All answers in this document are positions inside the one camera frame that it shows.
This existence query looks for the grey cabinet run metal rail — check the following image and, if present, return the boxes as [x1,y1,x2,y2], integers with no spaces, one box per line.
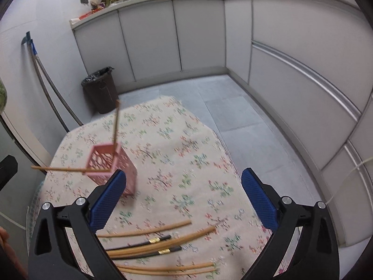
[223,0,373,245]

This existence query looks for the dark brown trash bin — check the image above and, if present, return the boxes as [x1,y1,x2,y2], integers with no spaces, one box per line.
[81,66,119,114]

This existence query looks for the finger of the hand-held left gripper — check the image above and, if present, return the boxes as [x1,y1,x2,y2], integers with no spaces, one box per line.
[0,155,18,191]

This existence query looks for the floral tablecloth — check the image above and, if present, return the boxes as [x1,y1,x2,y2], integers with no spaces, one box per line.
[26,96,292,280]

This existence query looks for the white cable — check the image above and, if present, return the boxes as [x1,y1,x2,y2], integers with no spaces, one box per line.
[326,157,373,207]

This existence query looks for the wooden chopstick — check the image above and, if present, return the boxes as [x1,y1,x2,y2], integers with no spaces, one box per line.
[31,166,113,173]
[116,262,215,270]
[97,221,192,238]
[119,267,218,276]
[107,227,217,259]
[111,100,121,154]

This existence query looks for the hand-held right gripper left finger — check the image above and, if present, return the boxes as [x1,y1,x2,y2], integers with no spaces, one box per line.
[28,169,127,280]

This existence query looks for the person's left forearm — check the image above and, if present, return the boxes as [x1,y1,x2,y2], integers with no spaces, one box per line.
[0,239,28,280]

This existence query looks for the red packets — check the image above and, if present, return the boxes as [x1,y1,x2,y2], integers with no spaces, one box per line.
[79,9,101,19]

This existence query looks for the black chopstick gold band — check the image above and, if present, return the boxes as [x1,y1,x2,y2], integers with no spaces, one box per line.
[105,235,172,252]
[112,246,182,259]

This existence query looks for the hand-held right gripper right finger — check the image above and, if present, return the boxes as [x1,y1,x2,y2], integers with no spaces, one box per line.
[241,168,340,280]

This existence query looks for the black trash bag liner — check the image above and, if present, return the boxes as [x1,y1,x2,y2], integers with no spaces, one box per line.
[81,66,115,86]

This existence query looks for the white cloth teal border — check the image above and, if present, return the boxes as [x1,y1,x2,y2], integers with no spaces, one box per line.
[26,181,44,257]

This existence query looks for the blue wall mop holder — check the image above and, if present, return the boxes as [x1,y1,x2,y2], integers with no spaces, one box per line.
[21,31,37,55]

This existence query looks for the pink perforated plastic basket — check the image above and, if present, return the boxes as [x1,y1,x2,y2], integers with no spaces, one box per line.
[83,143,137,196]

